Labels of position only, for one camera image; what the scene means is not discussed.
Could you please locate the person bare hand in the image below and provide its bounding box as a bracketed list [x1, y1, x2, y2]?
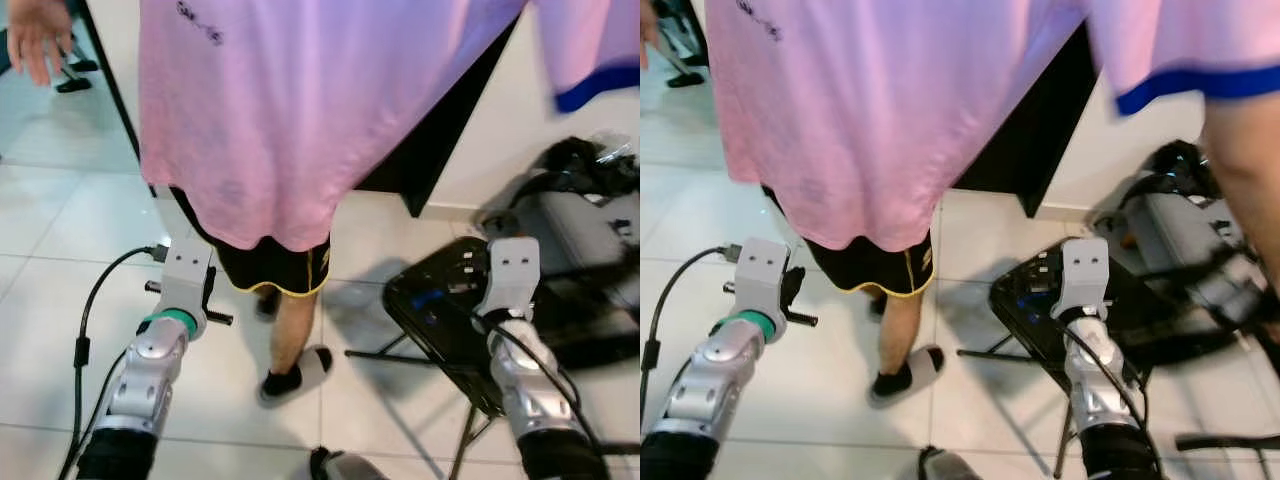
[640, 8, 663, 71]
[8, 0, 73, 87]

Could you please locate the white black slipper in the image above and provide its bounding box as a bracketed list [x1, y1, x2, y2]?
[868, 345, 944, 406]
[258, 345, 334, 406]

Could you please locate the person in pink shirt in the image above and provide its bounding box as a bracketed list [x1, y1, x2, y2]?
[138, 0, 641, 406]
[705, 0, 1280, 406]

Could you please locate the grey robot right leg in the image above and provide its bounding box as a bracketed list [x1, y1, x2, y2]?
[918, 447, 986, 480]
[310, 447, 386, 480]

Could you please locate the black case on folding stand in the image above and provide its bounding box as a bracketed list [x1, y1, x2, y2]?
[958, 238, 1280, 480]
[345, 235, 641, 480]

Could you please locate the grey black bag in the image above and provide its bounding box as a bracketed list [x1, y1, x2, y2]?
[478, 135, 641, 286]
[1090, 140, 1271, 321]

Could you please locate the black office chair base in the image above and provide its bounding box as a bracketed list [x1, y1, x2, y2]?
[50, 35, 101, 94]
[650, 0, 706, 89]

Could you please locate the black cabinet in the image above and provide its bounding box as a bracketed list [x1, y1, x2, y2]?
[355, 18, 521, 218]
[950, 25, 1101, 218]

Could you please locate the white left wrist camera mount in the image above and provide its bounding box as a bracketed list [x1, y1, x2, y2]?
[160, 238, 216, 319]
[738, 238, 791, 319]

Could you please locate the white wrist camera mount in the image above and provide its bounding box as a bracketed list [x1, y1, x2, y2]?
[738, 238, 791, 319]
[473, 238, 541, 319]
[160, 238, 216, 319]
[1058, 238, 1111, 313]

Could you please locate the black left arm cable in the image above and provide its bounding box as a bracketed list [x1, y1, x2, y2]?
[640, 243, 743, 431]
[58, 243, 169, 480]

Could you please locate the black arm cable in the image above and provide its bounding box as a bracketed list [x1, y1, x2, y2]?
[488, 318, 606, 456]
[58, 243, 169, 480]
[1065, 320, 1151, 441]
[640, 243, 743, 431]

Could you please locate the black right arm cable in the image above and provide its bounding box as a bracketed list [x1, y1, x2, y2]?
[1065, 320, 1151, 441]
[488, 318, 606, 456]

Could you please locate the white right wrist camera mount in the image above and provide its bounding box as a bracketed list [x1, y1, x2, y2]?
[473, 238, 541, 319]
[1058, 238, 1111, 313]

